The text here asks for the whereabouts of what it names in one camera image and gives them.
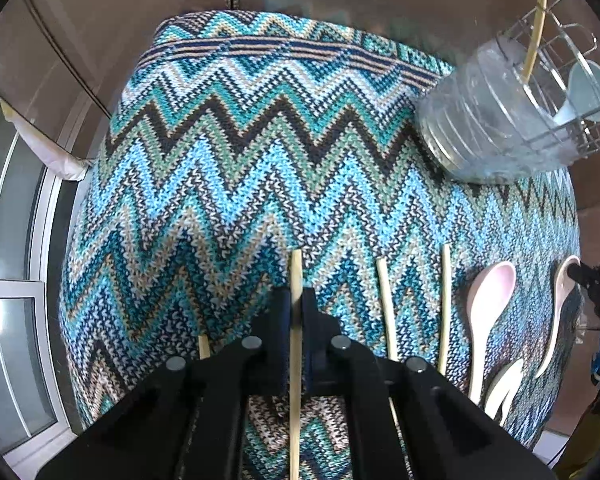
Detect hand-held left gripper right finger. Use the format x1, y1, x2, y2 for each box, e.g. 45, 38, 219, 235
300, 287, 556, 480

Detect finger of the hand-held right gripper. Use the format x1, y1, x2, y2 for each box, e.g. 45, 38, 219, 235
569, 262, 600, 311

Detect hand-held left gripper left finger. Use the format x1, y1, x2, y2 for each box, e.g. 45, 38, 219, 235
37, 287, 293, 480

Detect white plastic spork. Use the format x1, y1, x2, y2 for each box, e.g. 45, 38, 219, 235
485, 358, 526, 428

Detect light blue plastic spoon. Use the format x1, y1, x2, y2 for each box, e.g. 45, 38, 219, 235
552, 60, 600, 128

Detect clear plastic bottle container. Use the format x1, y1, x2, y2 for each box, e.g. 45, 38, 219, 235
414, 35, 586, 185

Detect metal wire rack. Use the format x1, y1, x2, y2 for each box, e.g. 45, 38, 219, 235
500, 0, 600, 161

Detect olive cloth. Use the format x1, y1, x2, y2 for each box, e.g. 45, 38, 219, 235
555, 400, 600, 480

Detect zigzag knitted cloth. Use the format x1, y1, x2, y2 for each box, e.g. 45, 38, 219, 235
60, 10, 581, 480

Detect sliding glass door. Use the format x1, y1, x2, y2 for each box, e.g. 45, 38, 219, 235
0, 85, 98, 463

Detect white plastic bag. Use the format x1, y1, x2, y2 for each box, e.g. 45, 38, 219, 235
0, 97, 88, 181

